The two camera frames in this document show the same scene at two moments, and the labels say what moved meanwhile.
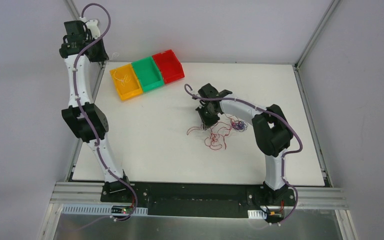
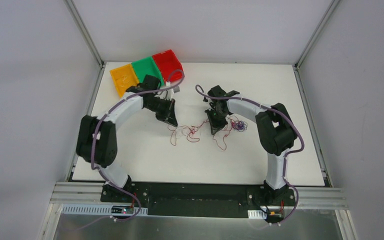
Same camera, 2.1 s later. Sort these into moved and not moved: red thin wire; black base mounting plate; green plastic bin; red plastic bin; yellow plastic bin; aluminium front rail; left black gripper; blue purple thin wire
Moved: left black gripper; red thin wire
Not moved: red plastic bin; yellow plastic bin; aluminium front rail; blue purple thin wire; black base mounting plate; green plastic bin
